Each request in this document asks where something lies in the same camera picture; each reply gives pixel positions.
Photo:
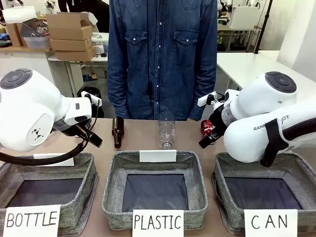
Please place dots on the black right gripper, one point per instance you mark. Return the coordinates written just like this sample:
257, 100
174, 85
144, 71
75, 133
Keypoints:
217, 123

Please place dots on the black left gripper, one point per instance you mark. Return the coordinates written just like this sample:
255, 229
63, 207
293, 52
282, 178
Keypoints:
71, 128

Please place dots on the brown glass bottle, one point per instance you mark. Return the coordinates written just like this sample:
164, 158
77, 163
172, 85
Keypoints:
118, 130

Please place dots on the clear plastic bottle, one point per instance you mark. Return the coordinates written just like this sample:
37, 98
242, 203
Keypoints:
166, 130

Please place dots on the person's left forearm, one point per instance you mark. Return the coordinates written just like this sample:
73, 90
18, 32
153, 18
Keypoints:
205, 93

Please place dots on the person's right forearm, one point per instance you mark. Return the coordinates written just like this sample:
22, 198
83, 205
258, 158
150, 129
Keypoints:
117, 93

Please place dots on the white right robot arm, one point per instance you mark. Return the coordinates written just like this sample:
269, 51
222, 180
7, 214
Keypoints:
247, 138

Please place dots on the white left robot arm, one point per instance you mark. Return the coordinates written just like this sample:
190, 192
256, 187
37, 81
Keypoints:
24, 111

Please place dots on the red soda can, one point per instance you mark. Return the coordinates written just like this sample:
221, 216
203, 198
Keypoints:
205, 127

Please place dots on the blank white basket card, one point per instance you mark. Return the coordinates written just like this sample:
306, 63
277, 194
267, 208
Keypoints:
56, 158
158, 156

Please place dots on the grey fabric basket plastic sign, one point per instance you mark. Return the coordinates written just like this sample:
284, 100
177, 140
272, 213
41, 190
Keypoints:
116, 187

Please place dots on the grey fabric basket bottle sign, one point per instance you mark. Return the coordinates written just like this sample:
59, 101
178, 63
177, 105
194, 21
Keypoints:
74, 212

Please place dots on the grey fabric basket can sign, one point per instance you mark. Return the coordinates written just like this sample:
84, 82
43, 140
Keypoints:
232, 217

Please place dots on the white paper sign CAN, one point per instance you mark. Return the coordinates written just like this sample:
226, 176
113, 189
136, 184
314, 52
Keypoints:
270, 222

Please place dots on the black backpack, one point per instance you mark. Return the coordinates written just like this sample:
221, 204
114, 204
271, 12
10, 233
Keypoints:
92, 90

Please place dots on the small white table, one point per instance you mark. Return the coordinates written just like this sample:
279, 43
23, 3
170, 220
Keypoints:
81, 63

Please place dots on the large white table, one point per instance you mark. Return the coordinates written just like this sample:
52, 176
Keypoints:
247, 64

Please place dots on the closed flat cardboard box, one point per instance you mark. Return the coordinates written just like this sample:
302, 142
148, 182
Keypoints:
74, 54
70, 45

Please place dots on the person in denim shirt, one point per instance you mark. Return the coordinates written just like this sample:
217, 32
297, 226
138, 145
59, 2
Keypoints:
160, 61

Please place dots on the white paper sign PLASTIC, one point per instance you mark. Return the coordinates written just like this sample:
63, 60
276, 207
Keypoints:
158, 222

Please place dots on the white paper sign BOTTLE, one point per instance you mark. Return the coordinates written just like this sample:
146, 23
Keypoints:
32, 219

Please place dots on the white plastic crate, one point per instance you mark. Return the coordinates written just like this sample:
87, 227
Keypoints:
100, 37

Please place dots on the white cabinet wooden top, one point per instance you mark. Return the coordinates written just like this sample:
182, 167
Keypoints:
24, 61

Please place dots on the open cardboard box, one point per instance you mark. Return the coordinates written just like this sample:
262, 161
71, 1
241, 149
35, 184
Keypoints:
69, 30

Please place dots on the clear plastic bin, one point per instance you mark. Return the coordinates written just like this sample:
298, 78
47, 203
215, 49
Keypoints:
37, 37

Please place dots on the white box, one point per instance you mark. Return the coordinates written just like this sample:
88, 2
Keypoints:
244, 17

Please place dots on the person in black clothes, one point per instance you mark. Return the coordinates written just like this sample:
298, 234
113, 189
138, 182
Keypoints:
101, 12

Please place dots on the black tripod pole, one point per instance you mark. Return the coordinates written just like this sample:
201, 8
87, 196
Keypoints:
266, 19

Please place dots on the small brown cardboard box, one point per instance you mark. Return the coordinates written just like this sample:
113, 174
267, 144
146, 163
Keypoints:
13, 34

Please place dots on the white foam block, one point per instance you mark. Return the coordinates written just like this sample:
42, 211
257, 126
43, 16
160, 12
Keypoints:
19, 14

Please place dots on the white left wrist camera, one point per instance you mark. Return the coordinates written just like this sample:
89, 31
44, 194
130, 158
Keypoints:
90, 97

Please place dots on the metal frame table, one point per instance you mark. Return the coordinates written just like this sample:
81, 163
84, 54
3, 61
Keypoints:
237, 30

